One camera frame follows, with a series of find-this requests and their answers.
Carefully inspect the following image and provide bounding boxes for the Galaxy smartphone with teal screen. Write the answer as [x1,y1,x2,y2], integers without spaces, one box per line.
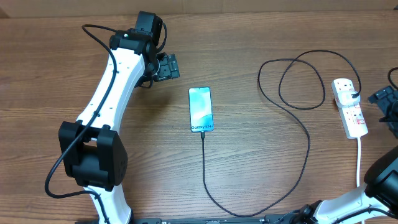
[188,87,214,133]

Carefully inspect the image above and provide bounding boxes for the black USB charging cable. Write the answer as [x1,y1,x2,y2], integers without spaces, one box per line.
[200,50,362,218]

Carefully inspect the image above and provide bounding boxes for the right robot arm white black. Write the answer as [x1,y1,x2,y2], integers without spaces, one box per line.
[266,80,397,223]

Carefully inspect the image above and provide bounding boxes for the white charger plug adapter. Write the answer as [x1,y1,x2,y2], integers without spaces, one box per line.
[336,90,361,108]

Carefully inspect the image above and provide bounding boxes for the white power strip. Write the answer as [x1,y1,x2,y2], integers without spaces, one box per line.
[331,78,368,139]

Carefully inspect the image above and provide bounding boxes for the white power strip cord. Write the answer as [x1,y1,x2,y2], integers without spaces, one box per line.
[356,137,363,187]

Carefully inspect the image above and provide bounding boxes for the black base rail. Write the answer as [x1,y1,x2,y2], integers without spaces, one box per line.
[128,213,297,224]

